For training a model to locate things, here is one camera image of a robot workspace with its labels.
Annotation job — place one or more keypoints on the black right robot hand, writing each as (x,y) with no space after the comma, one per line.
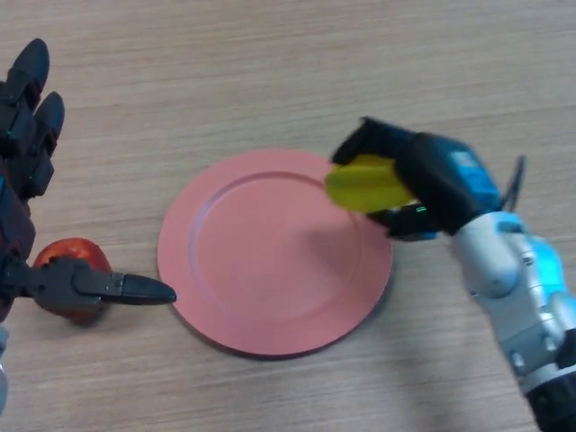
(441,180)

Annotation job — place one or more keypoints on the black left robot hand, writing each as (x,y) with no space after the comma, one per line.
(63,285)

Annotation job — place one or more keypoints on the yellow starfruit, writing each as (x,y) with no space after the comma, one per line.
(364,184)

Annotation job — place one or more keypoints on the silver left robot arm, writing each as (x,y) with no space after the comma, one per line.
(2,373)

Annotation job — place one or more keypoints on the pink round plate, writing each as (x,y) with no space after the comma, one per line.
(270,270)

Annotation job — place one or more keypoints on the red apple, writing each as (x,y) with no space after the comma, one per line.
(58,249)

